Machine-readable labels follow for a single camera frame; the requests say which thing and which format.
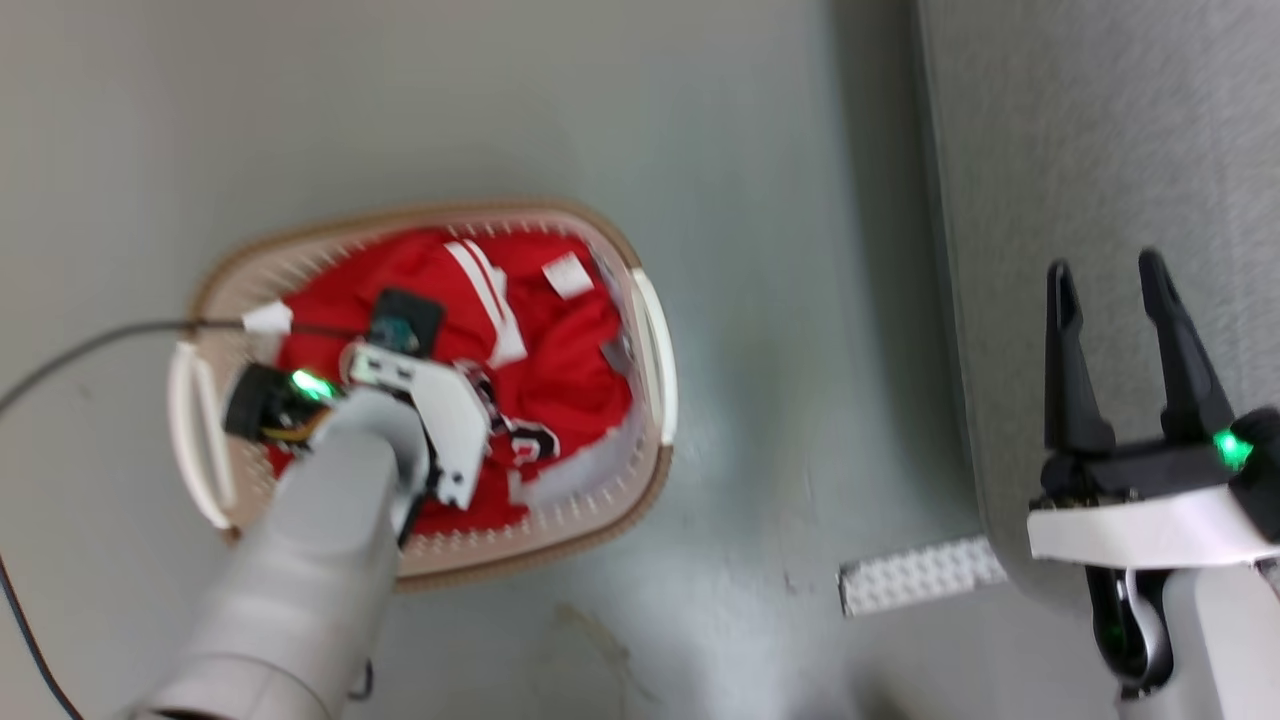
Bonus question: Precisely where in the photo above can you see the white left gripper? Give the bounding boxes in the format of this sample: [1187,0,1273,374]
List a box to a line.
[343,343,493,509]

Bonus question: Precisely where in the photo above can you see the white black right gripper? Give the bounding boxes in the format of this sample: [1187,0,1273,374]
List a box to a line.
[1027,248,1280,568]

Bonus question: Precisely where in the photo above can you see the red white sports jersey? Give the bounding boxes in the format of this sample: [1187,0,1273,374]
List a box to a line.
[262,228,636,539]

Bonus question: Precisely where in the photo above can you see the beige perforated laundry basket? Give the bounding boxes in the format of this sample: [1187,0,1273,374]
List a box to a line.
[165,198,681,593]

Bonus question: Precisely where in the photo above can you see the grey fabric sofa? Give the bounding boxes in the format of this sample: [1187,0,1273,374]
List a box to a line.
[913,0,1280,613]

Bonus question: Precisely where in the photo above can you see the white studded building plate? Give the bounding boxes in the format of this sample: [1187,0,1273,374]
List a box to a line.
[838,534,1009,618]

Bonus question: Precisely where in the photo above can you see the white cable tag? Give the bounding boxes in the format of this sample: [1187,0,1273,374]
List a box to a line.
[242,302,294,338]

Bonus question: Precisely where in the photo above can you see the black right arm cable loop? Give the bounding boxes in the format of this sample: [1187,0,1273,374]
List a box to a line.
[1088,566,1173,698]

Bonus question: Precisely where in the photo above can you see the thin black floor cable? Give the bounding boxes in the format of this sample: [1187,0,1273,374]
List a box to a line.
[0,318,373,416]
[0,553,87,720]

